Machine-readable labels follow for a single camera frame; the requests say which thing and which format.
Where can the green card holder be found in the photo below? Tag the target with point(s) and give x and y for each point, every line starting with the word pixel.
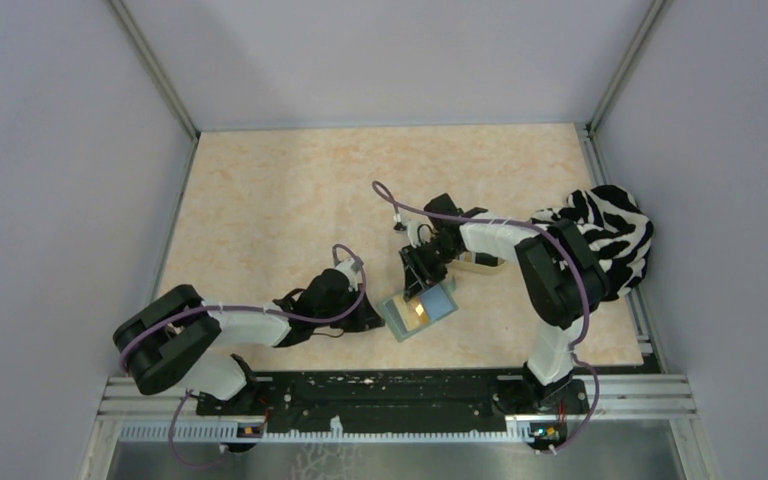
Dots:
pixel 438 301

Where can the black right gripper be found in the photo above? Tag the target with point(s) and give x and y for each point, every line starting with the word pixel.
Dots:
pixel 418 276

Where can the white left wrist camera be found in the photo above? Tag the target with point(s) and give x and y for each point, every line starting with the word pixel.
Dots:
pixel 353 269

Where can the cream oval card tray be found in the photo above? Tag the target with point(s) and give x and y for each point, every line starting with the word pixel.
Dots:
pixel 477 263

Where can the gold card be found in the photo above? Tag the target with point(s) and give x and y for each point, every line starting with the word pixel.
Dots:
pixel 413 314

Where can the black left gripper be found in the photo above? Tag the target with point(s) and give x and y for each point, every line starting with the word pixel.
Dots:
pixel 366 317

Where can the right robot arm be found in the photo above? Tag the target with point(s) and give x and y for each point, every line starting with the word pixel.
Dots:
pixel 564 280

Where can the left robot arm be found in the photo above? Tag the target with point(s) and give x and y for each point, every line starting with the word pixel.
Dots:
pixel 176 341

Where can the zebra striped cloth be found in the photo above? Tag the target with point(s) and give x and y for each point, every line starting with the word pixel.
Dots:
pixel 616 230

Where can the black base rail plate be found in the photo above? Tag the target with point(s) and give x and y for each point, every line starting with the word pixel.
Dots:
pixel 385 420

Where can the aluminium frame rail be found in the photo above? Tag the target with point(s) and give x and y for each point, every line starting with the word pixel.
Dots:
pixel 476 392

